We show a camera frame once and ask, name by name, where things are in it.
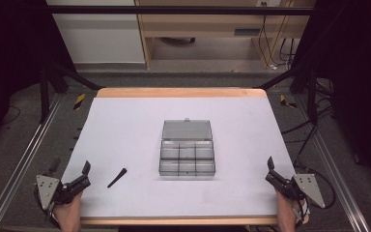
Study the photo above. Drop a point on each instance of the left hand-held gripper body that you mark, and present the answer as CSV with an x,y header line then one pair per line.
x,y
48,190

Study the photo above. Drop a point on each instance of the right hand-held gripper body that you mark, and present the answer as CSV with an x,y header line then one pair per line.
x,y
306,188

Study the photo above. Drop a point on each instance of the small black tapered stick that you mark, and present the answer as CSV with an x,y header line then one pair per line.
x,y
117,177

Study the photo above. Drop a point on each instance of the clear plastic compartment box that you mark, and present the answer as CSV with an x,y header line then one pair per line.
x,y
186,151

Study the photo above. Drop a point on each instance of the person's right hand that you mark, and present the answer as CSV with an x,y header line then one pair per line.
x,y
286,212

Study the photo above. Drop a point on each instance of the person's left hand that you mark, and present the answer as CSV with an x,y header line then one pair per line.
x,y
68,214

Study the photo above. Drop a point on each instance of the white table mat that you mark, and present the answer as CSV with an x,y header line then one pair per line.
x,y
135,135

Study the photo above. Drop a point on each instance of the yellow clamp right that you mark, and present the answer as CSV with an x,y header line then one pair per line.
x,y
286,102

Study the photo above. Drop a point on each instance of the yellow clamp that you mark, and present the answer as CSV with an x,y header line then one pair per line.
x,y
79,101
286,102

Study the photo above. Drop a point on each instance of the yellow clamp left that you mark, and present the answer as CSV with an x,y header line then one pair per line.
x,y
79,101

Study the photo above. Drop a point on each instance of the wooden table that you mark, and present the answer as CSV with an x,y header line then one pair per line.
x,y
180,92

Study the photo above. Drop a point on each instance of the black curtain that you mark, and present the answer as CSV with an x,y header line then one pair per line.
x,y
360,80
9,48

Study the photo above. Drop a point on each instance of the white cabinet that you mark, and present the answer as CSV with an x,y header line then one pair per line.
x,y
99,35

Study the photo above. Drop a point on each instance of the wooden desk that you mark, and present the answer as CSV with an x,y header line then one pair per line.
x,y
206,24

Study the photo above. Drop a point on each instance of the aluminium floor rail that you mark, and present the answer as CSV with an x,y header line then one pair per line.
x,y
335,174
22,161

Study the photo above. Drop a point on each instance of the black metal frame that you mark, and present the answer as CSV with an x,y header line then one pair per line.
x,y
174,10

